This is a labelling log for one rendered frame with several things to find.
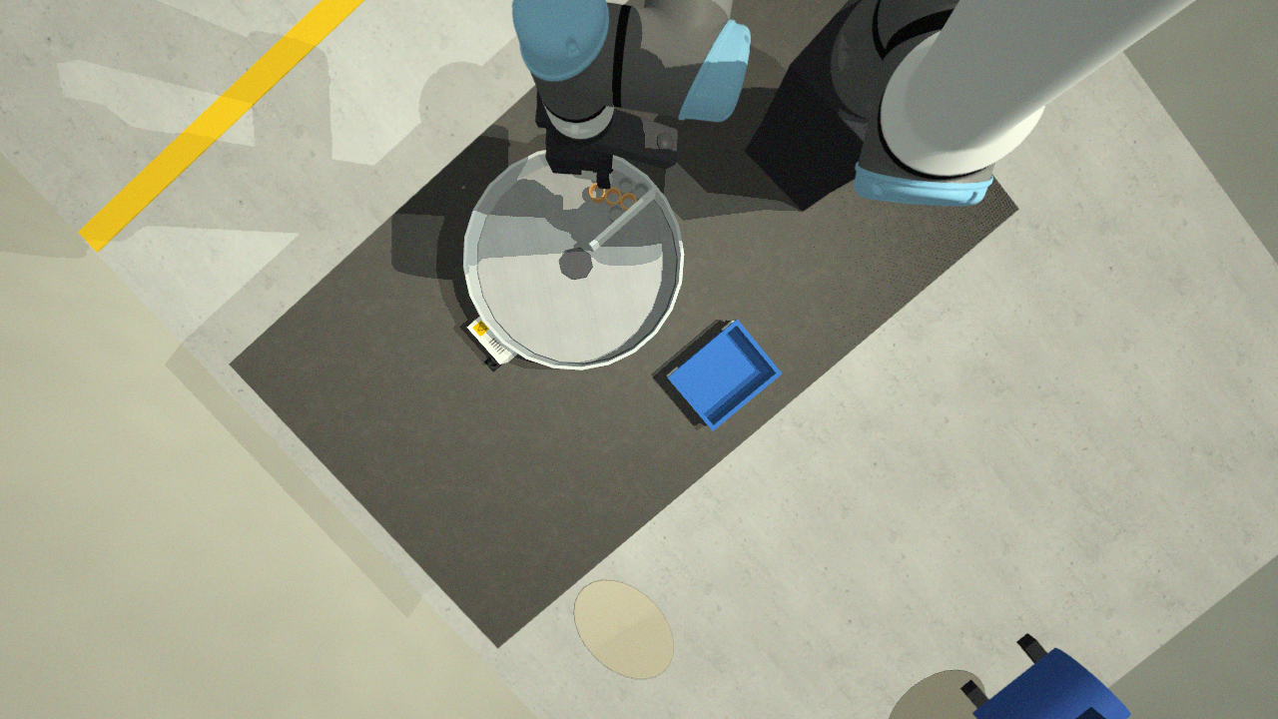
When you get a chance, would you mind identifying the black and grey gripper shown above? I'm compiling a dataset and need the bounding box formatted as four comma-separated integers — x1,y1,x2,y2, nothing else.
535,89,613,189

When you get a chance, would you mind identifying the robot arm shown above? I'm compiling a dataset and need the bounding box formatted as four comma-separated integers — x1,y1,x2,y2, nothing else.
512,0,1195,206

